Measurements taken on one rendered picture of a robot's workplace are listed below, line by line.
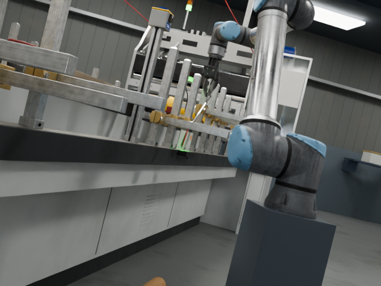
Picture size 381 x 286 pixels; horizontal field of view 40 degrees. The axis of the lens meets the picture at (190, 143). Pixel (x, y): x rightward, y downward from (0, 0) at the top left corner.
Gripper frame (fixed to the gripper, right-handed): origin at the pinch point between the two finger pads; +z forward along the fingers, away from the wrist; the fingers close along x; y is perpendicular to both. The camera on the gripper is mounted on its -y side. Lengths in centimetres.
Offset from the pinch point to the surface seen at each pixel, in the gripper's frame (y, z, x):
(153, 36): 75, -10, -8
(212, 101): -51, -1, -7
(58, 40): 147, 8, -6
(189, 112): -1.2, 11.0, -7.3
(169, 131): 23.8, 23.1, -8.1
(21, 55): 195, 18, 16
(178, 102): 23.8, 8.9, -7.1
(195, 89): -1.2, -1.5, -7.1
